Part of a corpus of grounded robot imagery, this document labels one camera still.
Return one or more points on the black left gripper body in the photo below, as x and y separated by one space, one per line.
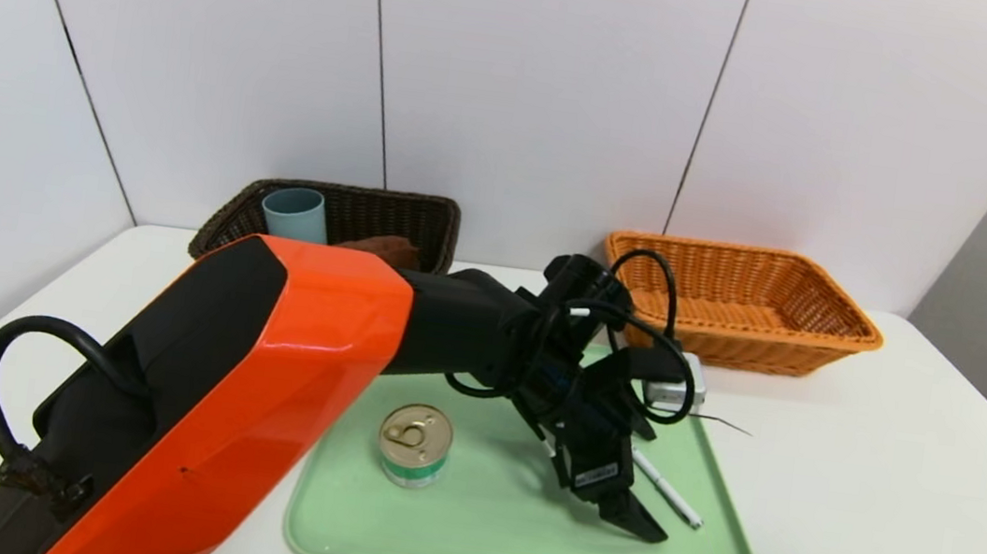
594 474

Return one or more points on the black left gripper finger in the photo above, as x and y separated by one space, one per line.
633 520

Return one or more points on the white pen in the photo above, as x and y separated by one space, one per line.
673 499

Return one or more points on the tin can with gold lid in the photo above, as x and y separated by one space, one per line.
417 442

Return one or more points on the brown towel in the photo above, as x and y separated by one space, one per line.
384 249

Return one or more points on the blue-grey plastic cup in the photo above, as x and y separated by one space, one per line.
298 220

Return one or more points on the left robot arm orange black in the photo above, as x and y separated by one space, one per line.
255 380

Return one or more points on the orange wicker basket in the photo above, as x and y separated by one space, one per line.
749 346

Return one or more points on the dark brown wicker basket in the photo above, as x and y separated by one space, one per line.
370 210

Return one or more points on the green plastic tray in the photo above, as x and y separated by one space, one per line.
471 538

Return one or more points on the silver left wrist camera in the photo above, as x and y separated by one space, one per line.
682 390

